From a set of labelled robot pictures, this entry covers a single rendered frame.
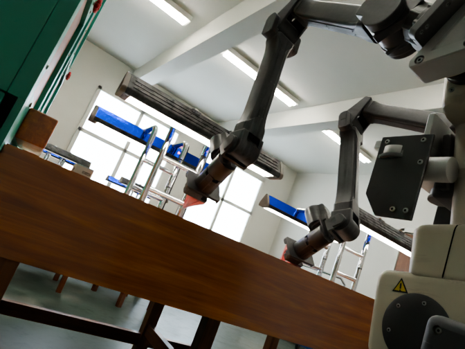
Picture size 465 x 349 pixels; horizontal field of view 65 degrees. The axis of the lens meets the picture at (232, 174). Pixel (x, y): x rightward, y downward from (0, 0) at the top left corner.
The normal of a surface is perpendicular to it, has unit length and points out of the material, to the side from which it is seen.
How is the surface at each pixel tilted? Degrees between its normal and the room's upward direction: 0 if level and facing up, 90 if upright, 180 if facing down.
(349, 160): 79
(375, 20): 88
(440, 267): 90
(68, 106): 90
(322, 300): 90
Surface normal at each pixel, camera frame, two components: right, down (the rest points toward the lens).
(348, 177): -0.55, -0.58
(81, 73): 0.55, 0.03
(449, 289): -0.75, -0.41
